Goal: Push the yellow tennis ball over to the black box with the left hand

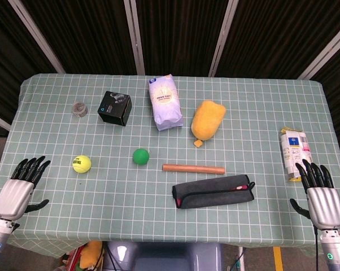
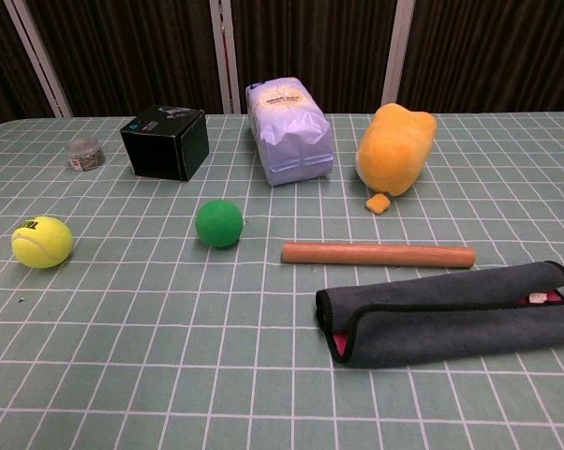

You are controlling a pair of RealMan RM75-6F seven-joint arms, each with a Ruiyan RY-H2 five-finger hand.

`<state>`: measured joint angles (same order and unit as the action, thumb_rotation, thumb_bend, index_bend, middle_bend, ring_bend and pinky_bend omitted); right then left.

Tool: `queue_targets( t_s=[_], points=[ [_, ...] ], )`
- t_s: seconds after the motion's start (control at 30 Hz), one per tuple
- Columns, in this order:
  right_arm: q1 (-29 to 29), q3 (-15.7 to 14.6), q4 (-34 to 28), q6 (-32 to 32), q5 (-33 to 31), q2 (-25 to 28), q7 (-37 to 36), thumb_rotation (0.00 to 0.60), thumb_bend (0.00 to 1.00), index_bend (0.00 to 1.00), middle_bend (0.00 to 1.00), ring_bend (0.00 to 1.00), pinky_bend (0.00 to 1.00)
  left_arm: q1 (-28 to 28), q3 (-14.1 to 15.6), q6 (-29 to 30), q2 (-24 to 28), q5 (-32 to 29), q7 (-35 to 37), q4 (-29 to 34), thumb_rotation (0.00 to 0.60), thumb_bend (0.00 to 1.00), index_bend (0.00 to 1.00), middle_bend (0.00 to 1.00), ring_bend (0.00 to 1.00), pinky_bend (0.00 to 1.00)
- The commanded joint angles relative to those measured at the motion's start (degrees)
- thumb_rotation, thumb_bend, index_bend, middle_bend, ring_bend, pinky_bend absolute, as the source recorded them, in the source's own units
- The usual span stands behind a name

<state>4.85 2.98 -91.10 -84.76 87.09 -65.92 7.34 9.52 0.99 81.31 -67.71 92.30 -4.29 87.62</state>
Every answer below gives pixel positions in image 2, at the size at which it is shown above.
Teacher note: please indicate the yellow tennis ball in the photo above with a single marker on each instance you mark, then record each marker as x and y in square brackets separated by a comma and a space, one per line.
[42, 244]

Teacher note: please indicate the green foam ball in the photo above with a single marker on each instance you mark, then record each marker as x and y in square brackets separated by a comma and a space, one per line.
[218, 224]

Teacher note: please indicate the black cardboard box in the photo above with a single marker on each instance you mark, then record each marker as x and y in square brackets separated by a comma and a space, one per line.
[158, 150]

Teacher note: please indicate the lavender paper bag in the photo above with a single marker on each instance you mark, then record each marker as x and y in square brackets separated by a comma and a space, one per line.
[291, 136]

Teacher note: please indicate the wooden rolling pin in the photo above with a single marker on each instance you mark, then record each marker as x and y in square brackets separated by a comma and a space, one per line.
[380, 255]

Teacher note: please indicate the yellow plush toy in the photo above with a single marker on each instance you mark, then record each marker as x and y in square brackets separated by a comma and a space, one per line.
[394, 150]

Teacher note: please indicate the green grid tablecloth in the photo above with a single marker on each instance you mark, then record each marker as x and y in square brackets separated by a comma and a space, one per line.
[169, 351]

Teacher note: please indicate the rolled grey towel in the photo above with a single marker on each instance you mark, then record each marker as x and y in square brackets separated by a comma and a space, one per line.
[450, 323]

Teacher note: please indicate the small clear jar of clips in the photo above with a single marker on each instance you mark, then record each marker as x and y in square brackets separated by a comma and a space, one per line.
[84, 154]

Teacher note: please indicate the dark brown pleated curtain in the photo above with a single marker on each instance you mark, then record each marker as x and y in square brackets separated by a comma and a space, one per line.
[137, 51]

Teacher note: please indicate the white partition post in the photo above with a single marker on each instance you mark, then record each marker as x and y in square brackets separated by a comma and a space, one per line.
[225, 56]
[399, 51]
[38, 61]

